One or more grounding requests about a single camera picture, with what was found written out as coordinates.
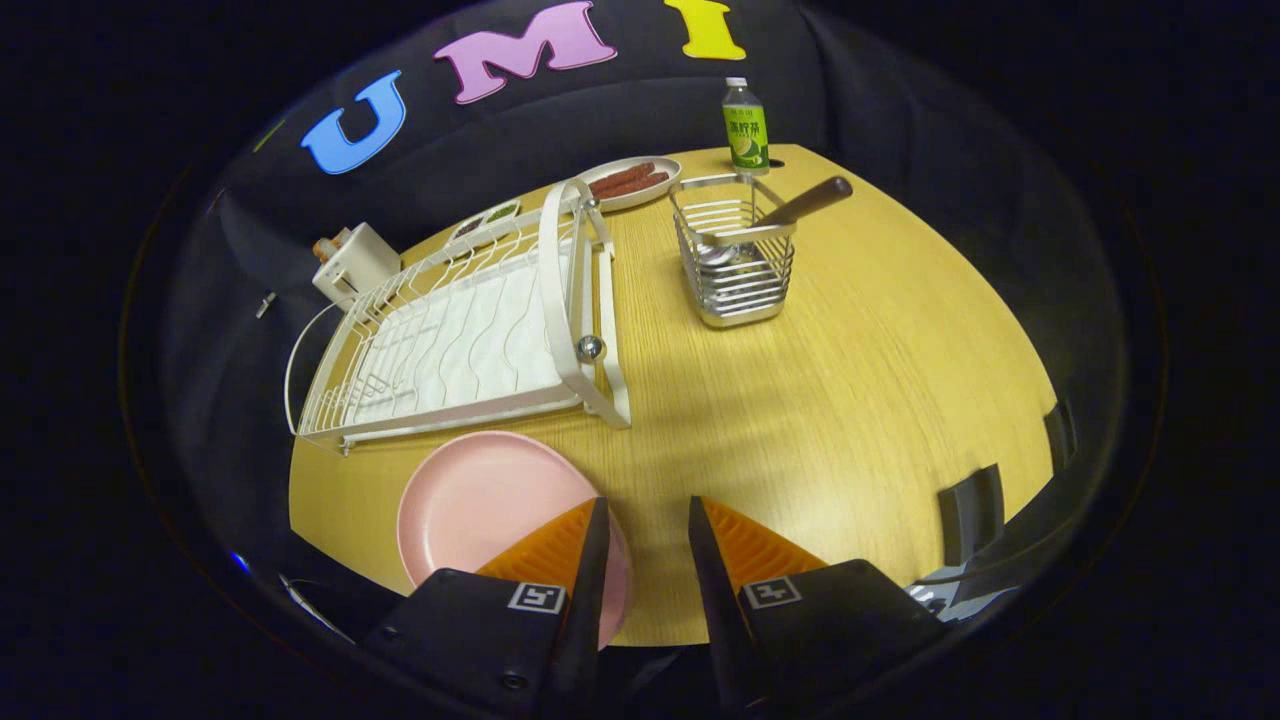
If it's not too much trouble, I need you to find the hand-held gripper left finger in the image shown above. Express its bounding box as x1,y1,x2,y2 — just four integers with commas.
362,497,610,716

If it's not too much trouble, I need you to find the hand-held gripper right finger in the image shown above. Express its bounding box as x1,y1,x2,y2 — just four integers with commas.
690,497,949,713

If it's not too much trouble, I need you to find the pink plate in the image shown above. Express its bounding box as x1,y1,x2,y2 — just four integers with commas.
397,431,633,651

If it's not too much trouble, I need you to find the white wire dish rack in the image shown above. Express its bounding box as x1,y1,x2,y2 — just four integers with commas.
285,178,633,456

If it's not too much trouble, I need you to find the silver wire basket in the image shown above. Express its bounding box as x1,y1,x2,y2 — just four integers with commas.
668,173,798,329

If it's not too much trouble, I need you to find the spoon with brown handle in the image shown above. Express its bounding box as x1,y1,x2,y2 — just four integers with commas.
698,177,854,267

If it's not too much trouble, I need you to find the white oval plate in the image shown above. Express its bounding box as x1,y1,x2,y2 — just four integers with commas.
578,156,683,213

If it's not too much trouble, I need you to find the white divided spice tray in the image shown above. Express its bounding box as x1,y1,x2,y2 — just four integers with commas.
448,198,523,242

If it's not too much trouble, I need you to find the white toaster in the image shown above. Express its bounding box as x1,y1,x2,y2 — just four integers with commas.
312,222,401,309

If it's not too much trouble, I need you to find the green label drink bottle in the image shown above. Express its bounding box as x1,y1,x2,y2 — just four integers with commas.
722,77,771,176

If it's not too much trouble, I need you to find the black backdrop cloth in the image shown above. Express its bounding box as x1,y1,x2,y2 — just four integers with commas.
150,0,1131,481

